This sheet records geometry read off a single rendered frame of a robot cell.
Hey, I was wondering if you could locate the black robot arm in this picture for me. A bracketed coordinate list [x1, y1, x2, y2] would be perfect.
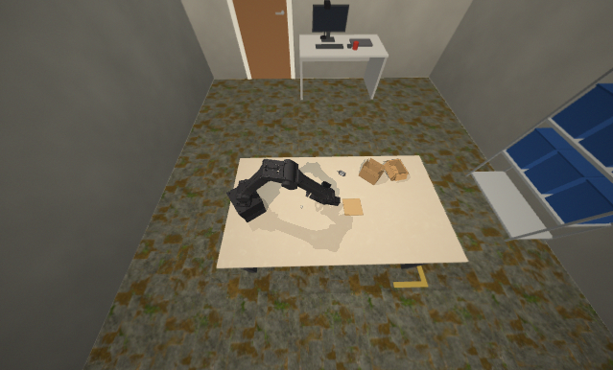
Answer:
[235, 159, 341, 207]

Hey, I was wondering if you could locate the tan flat mat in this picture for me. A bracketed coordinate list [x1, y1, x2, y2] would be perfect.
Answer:
[342, 198, 363, 216]

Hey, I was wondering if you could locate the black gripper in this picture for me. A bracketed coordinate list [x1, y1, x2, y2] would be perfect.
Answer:
[306, 191, 320, 203]

